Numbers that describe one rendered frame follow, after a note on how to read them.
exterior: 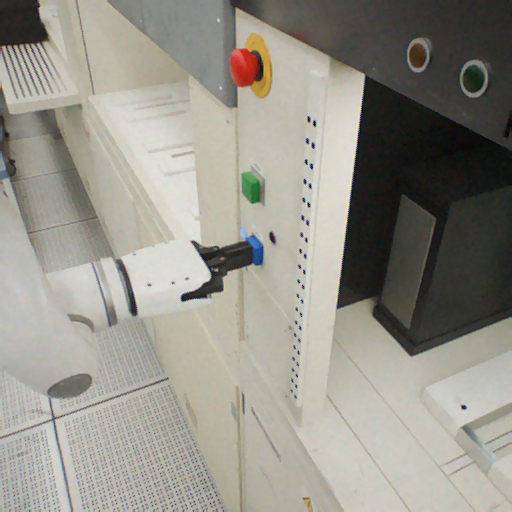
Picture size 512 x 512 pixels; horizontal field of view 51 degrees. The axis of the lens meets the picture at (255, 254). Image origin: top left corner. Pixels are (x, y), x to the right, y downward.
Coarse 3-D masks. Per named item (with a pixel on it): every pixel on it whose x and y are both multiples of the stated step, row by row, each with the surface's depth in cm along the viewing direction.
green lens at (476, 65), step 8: (472, 64) 31; (480, 64) 30; (464, 72) 31; (472, 72) 31; (480, 72) 30; (488, 72) 30; (464, 80) 31; (472, 80) 31; (480, 80) 30; (488, 80) 30; (464, 88) 32; (472, 88) 31; (480, 88) 31; (472, 96) 31
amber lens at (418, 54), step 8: (416, 40) 34; (424, 40) 34; (408, 48) 35; (416, 48) 34; (424, 48) 34; (408, 56) 35; (416, 56) 34; (424, 56) 34; (408, 64) 36; (416, 64) 35; (424, 64) 34
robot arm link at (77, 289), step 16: (64, 272) 63; (80, 272) 63; (64, 288) 61; (80, 288) 61; (96, 288) 62; (64, 304) 60; (80, 304) 61; (96, 304) 62; (80, 320) 60; (96, 320) 62
